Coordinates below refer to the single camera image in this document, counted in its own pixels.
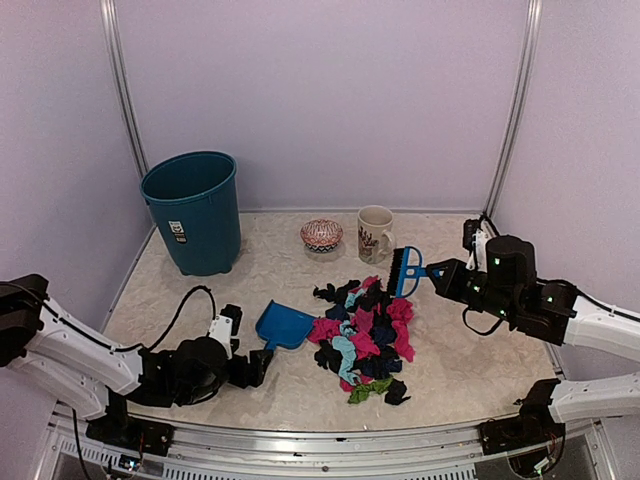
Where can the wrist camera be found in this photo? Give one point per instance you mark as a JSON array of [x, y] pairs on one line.
[[476, 234], [224, 328]]

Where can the patterned red ceramic bowl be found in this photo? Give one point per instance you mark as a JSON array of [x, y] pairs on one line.
[[321, 235]]

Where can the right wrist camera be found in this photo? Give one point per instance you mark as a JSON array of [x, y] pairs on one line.
[[476, 234]]

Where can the front aluminium rail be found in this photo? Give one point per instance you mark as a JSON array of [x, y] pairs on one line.
[[208, 452]]

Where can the right aluminium frame post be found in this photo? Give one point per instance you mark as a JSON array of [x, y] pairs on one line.
[[517, 106]]

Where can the blue hand brush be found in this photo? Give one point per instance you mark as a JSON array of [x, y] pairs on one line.
[[406, 271]]

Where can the cream ceramic mug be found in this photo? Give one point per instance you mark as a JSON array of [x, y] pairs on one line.
[[376, 240]]

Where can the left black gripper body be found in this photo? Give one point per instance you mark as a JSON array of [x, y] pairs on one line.
[[241, 377]]

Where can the aluminium frame post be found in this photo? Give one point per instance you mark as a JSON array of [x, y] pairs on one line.
[[517, 106], [110, 24]]

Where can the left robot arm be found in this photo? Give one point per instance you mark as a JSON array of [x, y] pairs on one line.
[[98, 377]]

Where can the left aluminium frame post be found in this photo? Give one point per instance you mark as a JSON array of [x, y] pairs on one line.
[[110, 24]]

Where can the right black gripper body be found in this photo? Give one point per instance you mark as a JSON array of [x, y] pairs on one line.
[[495, 301]]

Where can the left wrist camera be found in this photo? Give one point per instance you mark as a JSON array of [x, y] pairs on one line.
[[224, 328]]

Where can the teal plastic waste bin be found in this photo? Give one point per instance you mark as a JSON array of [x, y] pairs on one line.
[[193, 201]]

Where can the isolated black paper scrap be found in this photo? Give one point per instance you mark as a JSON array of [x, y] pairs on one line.
[[396, 394]]

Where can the pile of coloured paper scraps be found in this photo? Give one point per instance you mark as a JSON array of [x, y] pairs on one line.
[[364, 335]]

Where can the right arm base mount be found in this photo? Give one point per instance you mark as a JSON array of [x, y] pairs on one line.
[[532, 425]]

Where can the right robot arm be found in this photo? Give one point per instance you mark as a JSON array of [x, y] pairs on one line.
[[559, 313]]

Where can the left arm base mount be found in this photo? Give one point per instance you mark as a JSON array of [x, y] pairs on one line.
[[117, 428]]

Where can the blue plastic dustpan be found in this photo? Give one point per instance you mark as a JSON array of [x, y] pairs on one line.
[[283, 326]]

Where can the green paper scrap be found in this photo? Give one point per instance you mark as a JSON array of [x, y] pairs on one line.
[[362, 392]]

